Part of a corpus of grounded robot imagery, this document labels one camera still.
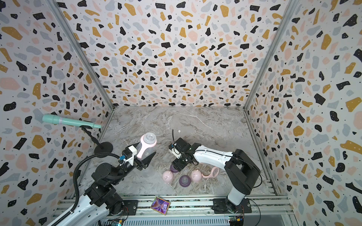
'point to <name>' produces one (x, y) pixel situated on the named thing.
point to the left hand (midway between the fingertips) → (151, 146)
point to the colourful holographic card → (160, 205)
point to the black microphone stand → (102, 147)
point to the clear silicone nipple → (185, 169)
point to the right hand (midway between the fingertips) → (180, 163)
